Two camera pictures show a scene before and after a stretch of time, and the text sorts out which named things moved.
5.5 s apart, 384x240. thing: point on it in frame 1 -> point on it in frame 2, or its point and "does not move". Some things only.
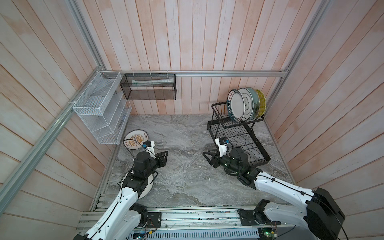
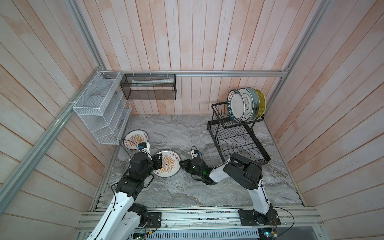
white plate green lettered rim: (235, 105) does not move
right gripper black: (214, 159) -> (185, 167)
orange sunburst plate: (148, 188) -> (170, 165)
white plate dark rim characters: (249, 103) does not move
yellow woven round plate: (263, 103) does not move
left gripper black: (161, 155) does not move
